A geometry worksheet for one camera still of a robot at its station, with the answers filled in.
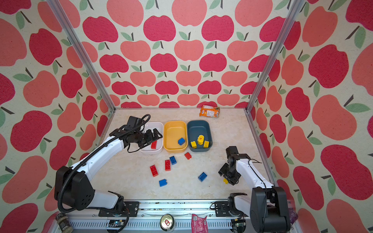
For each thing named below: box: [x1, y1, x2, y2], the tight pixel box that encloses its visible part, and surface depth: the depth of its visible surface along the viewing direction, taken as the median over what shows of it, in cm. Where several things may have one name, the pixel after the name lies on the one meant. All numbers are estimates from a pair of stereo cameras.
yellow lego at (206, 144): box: [203, 140, 210, 149], surface depth 100 cm
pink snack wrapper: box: [191, 213, 209, 233], surface depth 71 cm
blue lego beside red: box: [169, 155, 177, 166], surface depth 92 cm
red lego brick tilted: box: [149, 164, 159, 178], surface depth 87 cm
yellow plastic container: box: [163, 120, 188, 153], surface depth 104 cm
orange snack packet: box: [199, 104, 221, 118], surface depth 118 cm
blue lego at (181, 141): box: [177, 137, 186, 146], surface depth 100 cm
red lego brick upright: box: [165, 159, 171, 172], surface depth 90 cm
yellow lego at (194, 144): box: [190, 140, 197, 149], surface depth 98 cm
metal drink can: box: [159, 213, 175, 232], surface depth 63 cm
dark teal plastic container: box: [186, 120, 213, 152], surface depth 106 cm
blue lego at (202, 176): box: [198, 171, 208, 183], surface depth 86 cm
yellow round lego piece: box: [197, 134, 205, 146], surface depth 100 cm
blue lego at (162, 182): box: [158, 178, 168, 187], surface depth 85 cm
